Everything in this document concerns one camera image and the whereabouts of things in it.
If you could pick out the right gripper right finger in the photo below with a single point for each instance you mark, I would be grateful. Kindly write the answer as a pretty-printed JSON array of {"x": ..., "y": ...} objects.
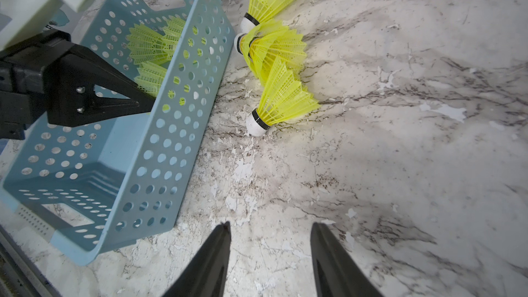
[{"x": 335, "y": 272}]

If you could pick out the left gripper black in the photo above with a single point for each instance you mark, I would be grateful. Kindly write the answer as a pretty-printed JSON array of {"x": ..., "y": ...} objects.
[{"x": 73, "y": 84}]

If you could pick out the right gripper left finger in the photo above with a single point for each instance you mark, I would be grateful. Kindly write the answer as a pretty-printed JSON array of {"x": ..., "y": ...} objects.
[{"x": 206, "y": 274}]

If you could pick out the light blue plastic storage basket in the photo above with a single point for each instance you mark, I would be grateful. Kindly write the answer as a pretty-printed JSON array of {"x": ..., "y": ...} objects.
[{"x": 95, "y": 188}]

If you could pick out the yellow shuttlecock bottom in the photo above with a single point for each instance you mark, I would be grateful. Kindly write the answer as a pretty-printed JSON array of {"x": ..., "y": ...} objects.
[{"x": 172, "y": 33}]

